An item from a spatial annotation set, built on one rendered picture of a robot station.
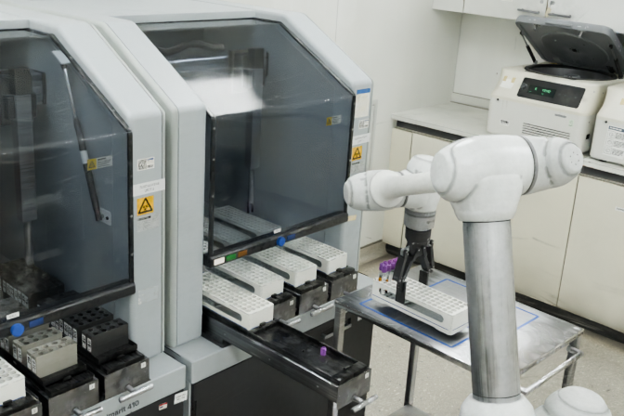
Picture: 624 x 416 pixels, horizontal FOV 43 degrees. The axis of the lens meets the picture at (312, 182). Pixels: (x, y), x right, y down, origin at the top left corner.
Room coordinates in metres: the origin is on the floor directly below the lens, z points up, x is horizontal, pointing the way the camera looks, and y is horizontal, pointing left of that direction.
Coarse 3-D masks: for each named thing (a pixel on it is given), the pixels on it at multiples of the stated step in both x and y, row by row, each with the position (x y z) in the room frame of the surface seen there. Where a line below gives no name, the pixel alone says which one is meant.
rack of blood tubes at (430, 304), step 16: (384, 288) 2.15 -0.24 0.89; (416, 288) 2.14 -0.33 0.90; (432, 288) 2.15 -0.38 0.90; (400, 304) 2.10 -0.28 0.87; (416, 304) 2.15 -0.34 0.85; (432, 304) 2.04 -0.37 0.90; (448, 304) 2.06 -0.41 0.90; (464, 304) 2.06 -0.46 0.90; (432, 320) 2.02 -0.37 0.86; (448, 320) 1.98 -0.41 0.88; (464, 320) 2.02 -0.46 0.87
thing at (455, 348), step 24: (456, 288) 2.34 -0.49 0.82; (336, 312) 2.19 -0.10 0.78; (360, 312) 2.13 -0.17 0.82; (384, 312) 2.13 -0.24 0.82; (528, 312) 2.19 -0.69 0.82; (336, 336) 2.19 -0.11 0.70; (408, 336) 2.00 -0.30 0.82; (432, 336) 2.00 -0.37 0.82; (456, 336) 2.01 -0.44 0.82; (528, 336) 2.04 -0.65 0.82; (552, 336) 2.05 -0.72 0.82; (576, 336) 2.08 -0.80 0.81; (456, 360) 1.89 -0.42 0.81; (528, 360) 1.90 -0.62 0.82; (576, 360) 2.10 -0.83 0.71; (408, 384) 2.50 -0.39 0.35; (408, 408) 2.46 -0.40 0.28
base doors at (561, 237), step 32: (544, 192) 3.90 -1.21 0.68; (576, 192) 3.80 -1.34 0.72; (608, 192) 3.68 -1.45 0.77; (384, 224) 4.56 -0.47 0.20; (448, 224) 4.26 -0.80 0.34; (512, 224) 4.00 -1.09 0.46; (544, 224) 3.88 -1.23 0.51; (576, 224) 3.77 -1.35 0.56; (608, 224) 3.66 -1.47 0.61; (448, 256) 4.24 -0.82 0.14; (544, 256) 3.86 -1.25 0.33; (576, 256) 3.75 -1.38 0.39; (608, 256) 3.64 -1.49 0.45; (544, 288) 3.84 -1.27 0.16; (576, 288) 3.73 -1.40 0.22; (608, 288) 3.62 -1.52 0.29; (608, 320) 3.60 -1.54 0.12
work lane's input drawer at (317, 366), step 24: (240, 336) 1.97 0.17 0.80; (264, 336) 1.97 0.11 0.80; (288, 336) 1.98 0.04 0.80; (264, 360) 1.91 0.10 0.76; (288, 360) 1.85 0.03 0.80; (312, 360) 1.86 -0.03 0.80; (336, 360) 1.87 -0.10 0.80; (312, 384) 1.79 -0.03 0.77; (336, 384) 1.74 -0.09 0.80; (360, 384) 1.80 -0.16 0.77; (336, 408) 1.73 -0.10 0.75; (360, 408) 1.73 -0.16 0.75
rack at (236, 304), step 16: (208, 272) 2.24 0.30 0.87; (208, 288) 2.13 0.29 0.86; (224, 288) 2.14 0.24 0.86; (240, 288) 2.14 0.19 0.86; (208, 304) 2.10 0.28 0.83; (224, 304) 2.05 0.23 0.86; (240, 304) 2.04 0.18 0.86; (256, 304) 2.05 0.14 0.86; (272, 304) 2.05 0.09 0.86; (240, 320) 2.05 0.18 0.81; (256, 320) 2.00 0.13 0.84
